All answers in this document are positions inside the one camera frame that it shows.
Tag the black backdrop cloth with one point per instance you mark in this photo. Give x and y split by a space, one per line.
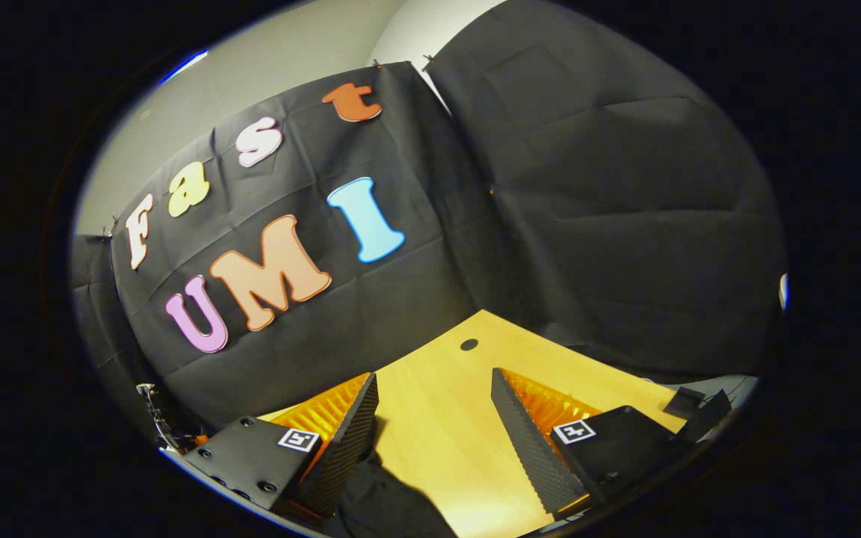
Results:
587 224

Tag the black flat object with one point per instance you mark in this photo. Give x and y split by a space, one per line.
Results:
683 402
708 418

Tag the black garment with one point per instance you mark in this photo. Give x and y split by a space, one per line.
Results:
386 501

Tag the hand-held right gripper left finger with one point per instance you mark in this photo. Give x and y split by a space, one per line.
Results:
348 441

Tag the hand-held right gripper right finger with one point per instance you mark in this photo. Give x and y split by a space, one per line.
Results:
528 441

